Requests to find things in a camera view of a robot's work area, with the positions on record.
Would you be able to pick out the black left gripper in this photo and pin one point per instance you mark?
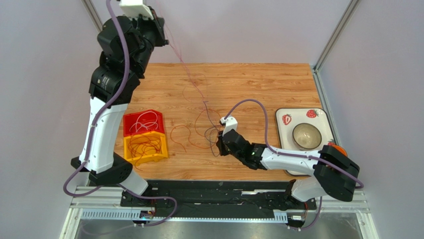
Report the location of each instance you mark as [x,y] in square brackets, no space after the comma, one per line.
[157,25]

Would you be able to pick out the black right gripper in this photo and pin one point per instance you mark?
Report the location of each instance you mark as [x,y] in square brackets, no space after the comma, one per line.
[224,143]

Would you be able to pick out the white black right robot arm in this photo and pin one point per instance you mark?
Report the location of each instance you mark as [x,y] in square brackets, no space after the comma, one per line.
[330,172]

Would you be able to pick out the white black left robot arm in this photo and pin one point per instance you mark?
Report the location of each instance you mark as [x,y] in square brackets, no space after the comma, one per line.
[127,42]

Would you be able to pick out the strawberry pattern tray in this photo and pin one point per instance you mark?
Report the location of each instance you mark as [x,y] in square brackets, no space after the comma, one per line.
[288,118]

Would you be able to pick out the beige ceramic bowl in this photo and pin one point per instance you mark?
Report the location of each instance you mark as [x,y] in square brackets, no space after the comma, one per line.
[306,136]

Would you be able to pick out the red plastic bin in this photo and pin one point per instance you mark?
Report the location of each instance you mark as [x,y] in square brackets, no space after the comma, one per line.
[143,122]

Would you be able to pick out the yellow plastic bin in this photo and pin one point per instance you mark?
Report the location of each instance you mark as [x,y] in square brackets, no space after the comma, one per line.
[146,147]

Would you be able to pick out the orange round object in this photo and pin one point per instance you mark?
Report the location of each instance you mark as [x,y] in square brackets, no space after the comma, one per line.
[340,149]

